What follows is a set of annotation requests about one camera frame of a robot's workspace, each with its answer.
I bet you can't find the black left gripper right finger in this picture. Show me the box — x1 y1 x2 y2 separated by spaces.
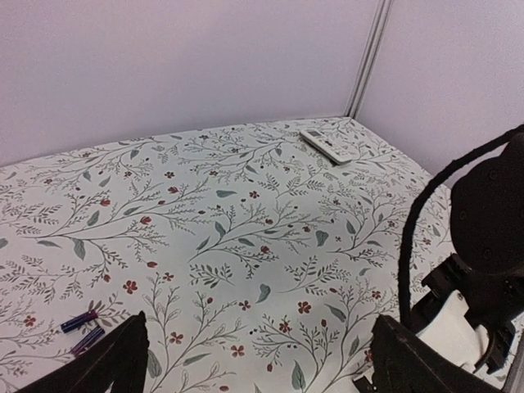
370 315 498 393

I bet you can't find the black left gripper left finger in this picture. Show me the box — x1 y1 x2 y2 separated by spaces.
20 311 148 393

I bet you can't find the white air conditioner remote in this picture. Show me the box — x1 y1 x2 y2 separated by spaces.
300 130 352 165

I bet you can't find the black battery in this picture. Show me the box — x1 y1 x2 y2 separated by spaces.
60 310 97 333

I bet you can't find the floral patterned table mat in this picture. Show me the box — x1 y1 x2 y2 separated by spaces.
0 116 524 393

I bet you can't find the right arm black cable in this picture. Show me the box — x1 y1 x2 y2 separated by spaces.
395 124 524 324

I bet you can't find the right aluminium frame post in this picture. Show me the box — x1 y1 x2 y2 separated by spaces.
345 0 395 119

